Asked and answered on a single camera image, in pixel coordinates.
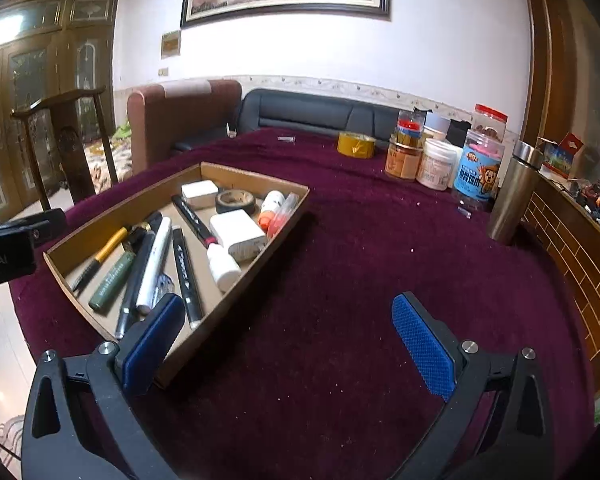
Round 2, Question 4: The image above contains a black marker pen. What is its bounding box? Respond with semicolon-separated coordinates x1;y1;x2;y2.
114;231;156;340
172;226;204;330

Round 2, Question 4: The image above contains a yellow tape roll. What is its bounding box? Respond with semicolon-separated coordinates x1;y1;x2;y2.
337;131;376;159

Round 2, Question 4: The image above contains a wooden glass door cabinet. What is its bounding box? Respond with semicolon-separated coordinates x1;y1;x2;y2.
0;0;118;220

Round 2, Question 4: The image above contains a grey white stick pen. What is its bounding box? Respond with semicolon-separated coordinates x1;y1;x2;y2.
136;216;172;315

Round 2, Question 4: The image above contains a blue labelled snack jar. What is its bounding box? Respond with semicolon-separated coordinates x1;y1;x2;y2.
453;130;505;210

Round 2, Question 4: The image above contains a white paper roll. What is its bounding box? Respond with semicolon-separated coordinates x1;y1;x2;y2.
207;243;242;292

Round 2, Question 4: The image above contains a clear packet with red item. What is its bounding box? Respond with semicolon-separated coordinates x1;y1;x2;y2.
268;193;299;240

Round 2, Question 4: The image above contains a black tape roll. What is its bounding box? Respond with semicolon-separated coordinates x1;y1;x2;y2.
215;188;257;214

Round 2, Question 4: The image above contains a white eraser block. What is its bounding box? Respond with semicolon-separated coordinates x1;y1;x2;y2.
181;180;220;210

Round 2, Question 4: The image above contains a black leather sofa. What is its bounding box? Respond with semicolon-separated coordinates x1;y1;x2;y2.
169;89;399;156

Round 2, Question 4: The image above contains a red-lidded clear jar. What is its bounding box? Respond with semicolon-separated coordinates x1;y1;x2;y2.
471;104;508;142

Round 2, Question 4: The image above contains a dark wooden chair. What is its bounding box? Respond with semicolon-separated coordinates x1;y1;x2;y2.
10;87;119;211

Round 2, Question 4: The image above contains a brown armchair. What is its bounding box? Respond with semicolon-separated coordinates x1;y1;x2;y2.
126;79;242;174

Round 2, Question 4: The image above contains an orange labelled jar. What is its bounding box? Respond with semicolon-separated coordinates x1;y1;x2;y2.
385;136;422;181

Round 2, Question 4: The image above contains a clear ballpoint pen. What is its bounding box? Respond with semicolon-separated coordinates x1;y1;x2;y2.
151;273;174;309

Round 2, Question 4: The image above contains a green cylindrical lighter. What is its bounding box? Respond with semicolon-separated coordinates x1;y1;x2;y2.
88;252;135;312

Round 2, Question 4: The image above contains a black red-tipped marker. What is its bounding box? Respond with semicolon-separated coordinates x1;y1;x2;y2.
171;195;218;248

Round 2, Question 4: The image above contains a cardboard tray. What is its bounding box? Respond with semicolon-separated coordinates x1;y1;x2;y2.
42;160;311;386

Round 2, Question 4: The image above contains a maroon table cloth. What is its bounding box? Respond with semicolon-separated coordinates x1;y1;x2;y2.
8;128;596;480

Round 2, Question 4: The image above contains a white orange-capped glue bottle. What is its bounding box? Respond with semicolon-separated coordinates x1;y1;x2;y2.
257;190;285;232

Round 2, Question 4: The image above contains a black box behind jars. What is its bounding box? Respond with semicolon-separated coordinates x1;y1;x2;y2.
446;119;471;148

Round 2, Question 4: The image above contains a steel thermos bottle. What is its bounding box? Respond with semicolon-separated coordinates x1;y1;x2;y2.
486;140;543;245

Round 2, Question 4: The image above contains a white plastic tub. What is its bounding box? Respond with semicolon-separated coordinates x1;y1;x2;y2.
416;139;456;192

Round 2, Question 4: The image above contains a white power adapter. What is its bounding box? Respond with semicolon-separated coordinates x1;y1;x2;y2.
209;210;268;262

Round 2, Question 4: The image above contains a gold black pen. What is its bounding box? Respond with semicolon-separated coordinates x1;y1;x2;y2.
71;226;130;295

